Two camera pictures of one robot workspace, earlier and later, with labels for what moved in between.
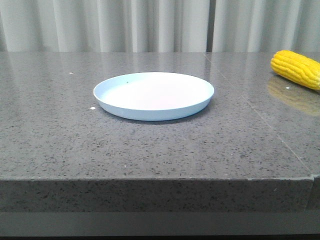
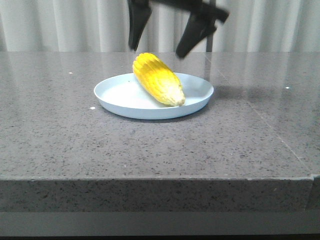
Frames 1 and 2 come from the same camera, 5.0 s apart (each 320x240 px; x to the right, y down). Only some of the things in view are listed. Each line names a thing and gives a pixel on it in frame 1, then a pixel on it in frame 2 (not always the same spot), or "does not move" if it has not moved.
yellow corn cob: (300, 68) to (158, 79)
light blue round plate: (153, 96) does not move
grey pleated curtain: (159, 25) does not move
